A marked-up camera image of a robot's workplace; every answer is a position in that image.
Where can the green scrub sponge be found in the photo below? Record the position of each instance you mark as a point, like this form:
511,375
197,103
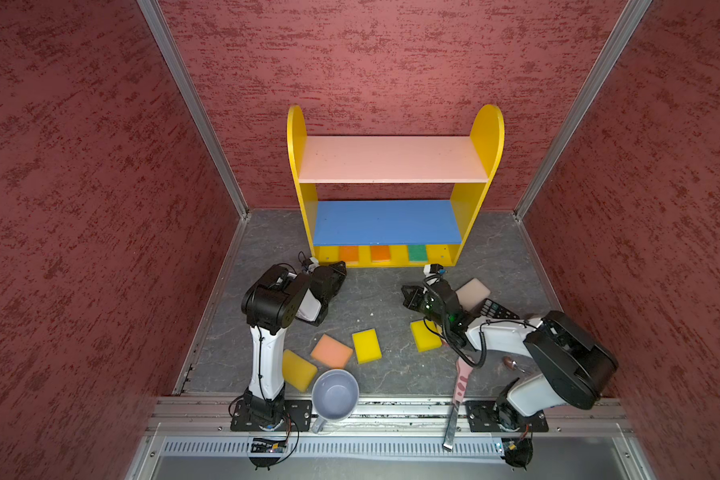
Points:
417,253

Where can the grey blue mug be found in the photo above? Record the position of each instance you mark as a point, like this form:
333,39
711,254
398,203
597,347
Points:
335,396

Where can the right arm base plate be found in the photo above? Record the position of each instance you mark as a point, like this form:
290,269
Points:
484,416

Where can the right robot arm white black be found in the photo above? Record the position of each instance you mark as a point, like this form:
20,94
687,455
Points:
573,368

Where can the yellow square sponge right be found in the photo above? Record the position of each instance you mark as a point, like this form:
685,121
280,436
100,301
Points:
426,335

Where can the orange sponge yellow base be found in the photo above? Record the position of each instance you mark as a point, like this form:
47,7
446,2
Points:
349,254
380,253

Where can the pink handled knife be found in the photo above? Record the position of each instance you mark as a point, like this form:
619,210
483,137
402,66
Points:
456,408

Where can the yellow square sponge middle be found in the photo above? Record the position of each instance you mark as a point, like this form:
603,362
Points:
366,346

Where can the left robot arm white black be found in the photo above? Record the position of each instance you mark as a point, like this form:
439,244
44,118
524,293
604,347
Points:
277,299

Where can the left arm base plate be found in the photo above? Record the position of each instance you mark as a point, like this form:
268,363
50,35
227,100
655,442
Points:
282,416

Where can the yellow square sponge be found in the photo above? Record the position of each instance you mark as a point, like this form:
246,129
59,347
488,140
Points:
426,335
366,346

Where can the salmon orange sponge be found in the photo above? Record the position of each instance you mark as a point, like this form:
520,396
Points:
331,353

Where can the large yellow sponge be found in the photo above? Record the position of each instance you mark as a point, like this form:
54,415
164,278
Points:
298,372

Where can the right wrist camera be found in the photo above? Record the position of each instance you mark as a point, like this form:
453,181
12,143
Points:
433,270

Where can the yellow shelf unit pink blue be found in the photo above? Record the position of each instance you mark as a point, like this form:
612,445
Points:
468,163

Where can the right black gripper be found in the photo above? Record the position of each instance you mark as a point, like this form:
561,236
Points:
411,300

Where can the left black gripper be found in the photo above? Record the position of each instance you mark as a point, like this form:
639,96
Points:
339,272

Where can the black calculator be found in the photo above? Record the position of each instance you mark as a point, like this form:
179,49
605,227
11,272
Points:
494,310

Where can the beige pink sponge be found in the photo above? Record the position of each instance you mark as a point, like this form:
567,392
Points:
472,294

